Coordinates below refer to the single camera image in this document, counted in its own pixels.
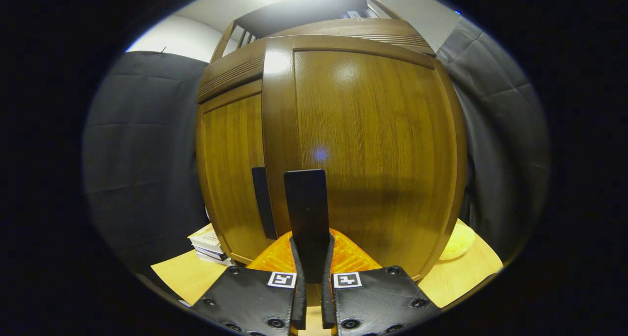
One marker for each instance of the thin white book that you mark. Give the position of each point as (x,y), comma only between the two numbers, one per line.
(218,260)
(211,253)

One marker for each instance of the wooden cabinet drawer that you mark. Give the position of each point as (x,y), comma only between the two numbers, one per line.
(230,73)

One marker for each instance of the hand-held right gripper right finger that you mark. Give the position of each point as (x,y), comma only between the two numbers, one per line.
(327,301)

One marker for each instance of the brown wooden shoe cabinet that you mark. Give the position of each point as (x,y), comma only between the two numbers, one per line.
(314,12)

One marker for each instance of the black backdrop cloth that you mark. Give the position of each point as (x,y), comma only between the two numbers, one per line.
(142,154)

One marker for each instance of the wooden shoe cabinet door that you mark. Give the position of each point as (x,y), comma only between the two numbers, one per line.
(230,169)
(382,144)

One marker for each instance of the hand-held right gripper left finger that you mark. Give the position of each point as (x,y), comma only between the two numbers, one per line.
(298,301)

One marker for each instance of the yellow round sponge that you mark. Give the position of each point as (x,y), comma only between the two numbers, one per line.
(458,240)

